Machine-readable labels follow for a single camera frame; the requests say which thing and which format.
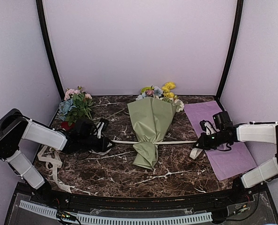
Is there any black front rail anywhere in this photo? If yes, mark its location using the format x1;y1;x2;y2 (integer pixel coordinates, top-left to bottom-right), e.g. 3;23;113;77
12;180;271;215

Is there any yellow fake flower stem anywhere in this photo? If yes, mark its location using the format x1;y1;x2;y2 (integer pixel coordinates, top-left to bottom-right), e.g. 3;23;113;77
161;82;176;104

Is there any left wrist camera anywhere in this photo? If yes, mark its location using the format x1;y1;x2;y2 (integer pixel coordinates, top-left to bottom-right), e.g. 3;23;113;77
95;118;109;139

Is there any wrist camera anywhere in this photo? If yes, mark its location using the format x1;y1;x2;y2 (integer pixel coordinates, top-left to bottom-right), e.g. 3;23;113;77
199;120;217;135
95;118;109;139

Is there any blue fake flower stem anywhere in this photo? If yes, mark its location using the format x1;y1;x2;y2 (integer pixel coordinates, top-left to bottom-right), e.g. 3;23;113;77
137;86;163;100

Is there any blue fake flower on table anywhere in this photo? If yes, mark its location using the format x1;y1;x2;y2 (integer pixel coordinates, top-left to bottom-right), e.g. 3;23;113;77
59;99;75;121

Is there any white and red flower stem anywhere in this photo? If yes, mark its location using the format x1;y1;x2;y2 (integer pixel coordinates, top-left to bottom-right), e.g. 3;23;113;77
174;99;184;112

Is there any peach and green wrapping paper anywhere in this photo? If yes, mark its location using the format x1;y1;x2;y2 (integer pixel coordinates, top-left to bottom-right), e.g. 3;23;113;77
127;97;176;169

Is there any white slotted cable duct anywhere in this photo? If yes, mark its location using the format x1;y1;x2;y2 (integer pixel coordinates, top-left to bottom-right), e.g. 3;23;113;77
19;200;212;225

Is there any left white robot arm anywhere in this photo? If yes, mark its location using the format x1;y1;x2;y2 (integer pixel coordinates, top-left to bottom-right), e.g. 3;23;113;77
0;108;115;204

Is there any black frame post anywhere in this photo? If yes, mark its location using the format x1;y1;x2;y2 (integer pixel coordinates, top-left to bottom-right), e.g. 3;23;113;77
36;0;65;99
215;0;244;100

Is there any cream printed ribbon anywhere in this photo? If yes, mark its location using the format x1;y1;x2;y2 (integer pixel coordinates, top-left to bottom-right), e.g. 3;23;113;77
90;140;196;156

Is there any right black frame post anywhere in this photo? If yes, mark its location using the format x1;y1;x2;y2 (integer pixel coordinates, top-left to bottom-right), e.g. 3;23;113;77
215;0;244;100

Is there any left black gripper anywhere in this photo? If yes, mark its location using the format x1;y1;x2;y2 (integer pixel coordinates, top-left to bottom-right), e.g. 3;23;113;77
79;135;114;152

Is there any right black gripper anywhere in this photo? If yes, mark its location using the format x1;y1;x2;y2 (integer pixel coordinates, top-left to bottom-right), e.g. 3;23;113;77
195;130;229;150

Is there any pink fake flower bunch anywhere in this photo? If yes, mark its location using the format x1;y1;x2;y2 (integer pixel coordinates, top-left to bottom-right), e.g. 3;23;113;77
60;85;124;129

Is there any left black frame post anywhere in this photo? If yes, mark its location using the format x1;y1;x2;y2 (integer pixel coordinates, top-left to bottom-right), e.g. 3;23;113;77
36;0;65;99

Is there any green plastic bowl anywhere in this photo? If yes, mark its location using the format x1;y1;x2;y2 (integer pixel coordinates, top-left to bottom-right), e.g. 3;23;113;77
141;86;154;94

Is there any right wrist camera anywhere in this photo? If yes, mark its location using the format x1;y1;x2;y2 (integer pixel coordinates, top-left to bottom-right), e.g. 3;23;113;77
199;120;217;135

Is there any purple wrapping paper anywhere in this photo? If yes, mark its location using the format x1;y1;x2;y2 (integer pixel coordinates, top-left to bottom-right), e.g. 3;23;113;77
183;101;258;181

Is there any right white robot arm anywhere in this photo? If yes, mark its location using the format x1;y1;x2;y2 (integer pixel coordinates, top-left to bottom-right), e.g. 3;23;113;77
193;111;278;203

